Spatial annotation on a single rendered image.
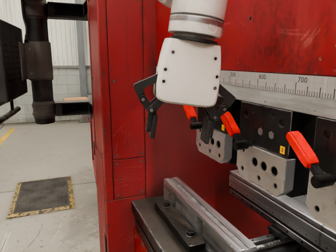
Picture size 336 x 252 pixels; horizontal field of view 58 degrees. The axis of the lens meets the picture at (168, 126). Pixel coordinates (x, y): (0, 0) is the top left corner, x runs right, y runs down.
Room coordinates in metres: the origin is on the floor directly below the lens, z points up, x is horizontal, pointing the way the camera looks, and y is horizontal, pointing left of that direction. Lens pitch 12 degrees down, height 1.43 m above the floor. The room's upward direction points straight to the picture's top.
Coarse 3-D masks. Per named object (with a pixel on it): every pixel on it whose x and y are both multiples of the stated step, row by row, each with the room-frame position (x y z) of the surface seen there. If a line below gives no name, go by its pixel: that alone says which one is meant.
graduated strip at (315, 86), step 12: (228, 72) 0.70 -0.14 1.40; (240, 72) 0.66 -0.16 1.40; (252, 72) 0.62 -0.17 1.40; (228, 84) 0.70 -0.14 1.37; (240, 84) 0.65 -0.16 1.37; (252, 84) 0.62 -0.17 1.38; (264, 84) 0.58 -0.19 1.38; (276, 84) 0.55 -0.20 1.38; (288, 84) 0.53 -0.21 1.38; (300, 84) 0.50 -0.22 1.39; (312, 84) 0.48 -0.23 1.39; (324, 84) 0.46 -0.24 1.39; (324, 96) 0.45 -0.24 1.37
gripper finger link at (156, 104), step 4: (152, 100) 0.49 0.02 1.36; (156, 100) 0.47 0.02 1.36; (152, 104) 0.47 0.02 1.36; (156, 104) 0.47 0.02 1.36; (160, 104) 0.47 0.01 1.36; (148, 108) 0.47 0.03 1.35; (152, 108) 0.47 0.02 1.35; (156, 108) 0.47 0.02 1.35; (148, 112) 0.47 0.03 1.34; (152, 112) 0.47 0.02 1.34
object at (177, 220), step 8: (168, 200) 1.07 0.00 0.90; (160, 208) 1.00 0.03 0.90; (168, 208) 1.00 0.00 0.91; (168, 216) 0.94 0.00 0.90; (176, 216) 0.94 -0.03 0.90; (168, 224) 0.92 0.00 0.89; (176, 224) 0.89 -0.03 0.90; (184, 224) 0.89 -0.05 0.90; (176, 232) 0.86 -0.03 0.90; (184, 232) 0.84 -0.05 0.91; (184, 240) 0.80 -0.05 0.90; (192, 240) 0.80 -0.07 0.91; (200, 240) 0.80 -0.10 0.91; (192, 248) 0.78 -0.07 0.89; (200, 248) 0.79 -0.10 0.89
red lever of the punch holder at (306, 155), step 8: (288, 136) 0.46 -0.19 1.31; (296, 136) 0.45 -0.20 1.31; (296, 144) 0.45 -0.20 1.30; (304, 144) 0.45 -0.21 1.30; (296, 152) 0.44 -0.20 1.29; (304, 152) 0.43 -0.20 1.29; (312, 152) 0.44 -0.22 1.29; (304, 160) 0.43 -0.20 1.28; (312, 160) 0.43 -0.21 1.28; (312, 168) 0.42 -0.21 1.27; (320, 168) 0.42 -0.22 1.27; (312, 176) 0.41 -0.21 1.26; (320, 176) 0.40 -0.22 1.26; (328, 176) 0.41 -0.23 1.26; (312, 184) 0.41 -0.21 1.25; (320, 184) 0.40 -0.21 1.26; (328, 184) 0.40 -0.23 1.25
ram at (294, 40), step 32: (256, 0) 0.62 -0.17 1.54; (288, 0) 0.54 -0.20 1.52; (320, 0) 0.48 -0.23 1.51; (160, 32) 1.11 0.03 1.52; (224, 32) 0.72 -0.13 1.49; (256, 32) 0.61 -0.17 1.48; (288, 32) 0.54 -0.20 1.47; (320, 32) 0.47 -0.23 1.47; (224, 64) 0.72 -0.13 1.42; (256, 64) 0.61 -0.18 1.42; (288, 64) 0.53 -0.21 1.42; (320, 64) 0.47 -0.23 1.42; (256, 96) 0.60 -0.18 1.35; (288, 96) 0.52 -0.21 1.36
